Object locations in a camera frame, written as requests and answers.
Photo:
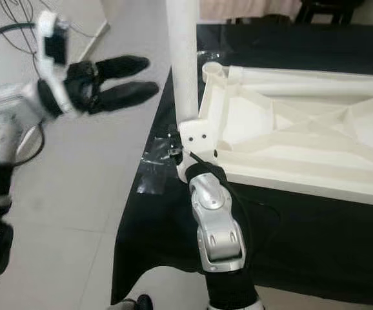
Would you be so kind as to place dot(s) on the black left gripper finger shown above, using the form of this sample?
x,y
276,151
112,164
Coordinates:
x,y
128,95
122,66

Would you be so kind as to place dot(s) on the white plastic table top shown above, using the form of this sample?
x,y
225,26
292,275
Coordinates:
x,y
296,155

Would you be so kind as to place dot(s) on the dark left robot foot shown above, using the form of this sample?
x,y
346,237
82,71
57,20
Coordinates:
x,y
135,302

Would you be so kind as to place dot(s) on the black table cloth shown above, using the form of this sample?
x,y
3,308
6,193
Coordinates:
x,y
309,245

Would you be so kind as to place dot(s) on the black stool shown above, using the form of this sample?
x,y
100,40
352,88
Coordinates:
x,y
332,6

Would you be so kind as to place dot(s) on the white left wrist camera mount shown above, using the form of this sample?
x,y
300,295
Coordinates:
x,y
48,71

